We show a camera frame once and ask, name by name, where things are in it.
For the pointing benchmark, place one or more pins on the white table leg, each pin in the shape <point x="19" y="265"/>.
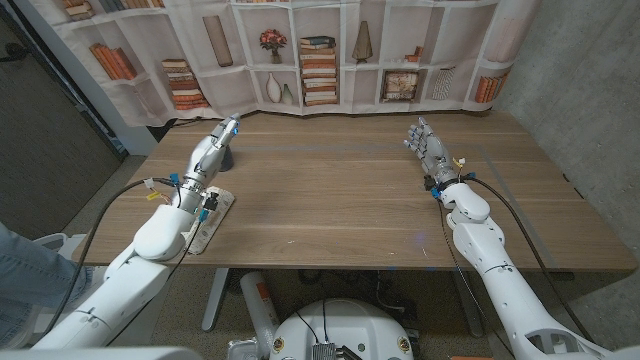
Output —
<point x="216" y="300"/>

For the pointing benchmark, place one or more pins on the white plastic platform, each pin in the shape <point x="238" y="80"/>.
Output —
<point x="60" y="242"/>

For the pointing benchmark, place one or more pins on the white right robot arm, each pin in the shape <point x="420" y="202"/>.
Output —
<point x="510" y="295"/>

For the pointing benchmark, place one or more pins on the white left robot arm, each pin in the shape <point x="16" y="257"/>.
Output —
<point x="125" y="290"/>

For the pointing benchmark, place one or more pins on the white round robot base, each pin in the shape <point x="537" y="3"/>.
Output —
<point x="345" y="325"/>

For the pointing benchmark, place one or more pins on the white cylinder with orange label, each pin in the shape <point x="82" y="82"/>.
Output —
<point x="260" y="305"/>

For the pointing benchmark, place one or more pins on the printed bookshelf backdrop cloth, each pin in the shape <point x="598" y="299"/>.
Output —
<point x="225" y="90"/>

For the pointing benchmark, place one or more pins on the dark blue cup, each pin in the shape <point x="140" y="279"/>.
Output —
<point x="227" y="160"/>

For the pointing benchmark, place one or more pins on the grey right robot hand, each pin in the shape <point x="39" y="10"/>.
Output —
<point x="434" y="150"/>

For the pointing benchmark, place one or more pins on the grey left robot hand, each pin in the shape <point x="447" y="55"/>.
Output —
<point x="207" y="157"/>

